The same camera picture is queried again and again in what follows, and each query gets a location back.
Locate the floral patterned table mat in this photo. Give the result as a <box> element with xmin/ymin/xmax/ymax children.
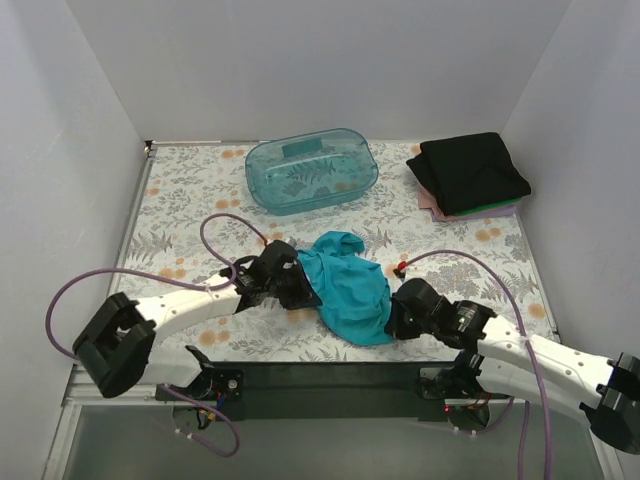
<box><xmin>116</xmin><ymin>142</ymin><xmax>558</xmax><ymax>362</ymax></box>

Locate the lavender folded t-shirt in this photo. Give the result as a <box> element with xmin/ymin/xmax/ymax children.
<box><xmin>428</xmin><ymin>205</ymin><xmax>516</xmax><ymax>222</ymax></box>

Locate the aluminium frame rail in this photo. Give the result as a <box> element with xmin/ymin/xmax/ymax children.
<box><xmin>64</xmin><ymin>365</ymin><xmax>168</xmax><ymax>406</ymax></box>

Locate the teal t-shirt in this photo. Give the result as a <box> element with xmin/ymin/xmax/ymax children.
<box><xmin>298</xmin><ymin>231</ymin><xmax>393</xmax><ymax>347</ymax></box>

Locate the pink folded t-shirt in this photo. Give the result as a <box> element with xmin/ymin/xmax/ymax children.
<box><xmin>418</xmin><ymin>184</ymin><xmax>439</xmax><ymax>212</ymax></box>

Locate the black folded t-shirt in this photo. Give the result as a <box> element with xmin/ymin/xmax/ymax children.
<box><xmin>406</xmin><ymin>132</ymin><xmax>532</xmax><ymax>216</ymax></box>

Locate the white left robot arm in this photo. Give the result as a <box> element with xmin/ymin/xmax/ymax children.
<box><xmin>72</xmin><ymin>241</ymin><xmax>322</xmax><ymax>400</ymax></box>

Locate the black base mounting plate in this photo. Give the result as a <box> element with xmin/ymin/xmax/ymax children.
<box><xmin>179</xmin><ymin>361</ymin><xmax>494</xmax><ymax>425</ymax></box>

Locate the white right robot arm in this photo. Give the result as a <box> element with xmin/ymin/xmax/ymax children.
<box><xmin>387</xmin><ymin>278</ymin><xmax>639</xmax><ymax>455</ymax></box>

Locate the green folded t-shirt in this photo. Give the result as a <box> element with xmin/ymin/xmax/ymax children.
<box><xmin>453</xmin><ymin>198</ymin><xmax>521</xmax><ymax>217</ymax></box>

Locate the teal transparent plastic basket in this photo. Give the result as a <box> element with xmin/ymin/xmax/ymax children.
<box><xmin>244</xmin><ymin>128</ymin><xmax>379</xmax><ymax>216</ymax></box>

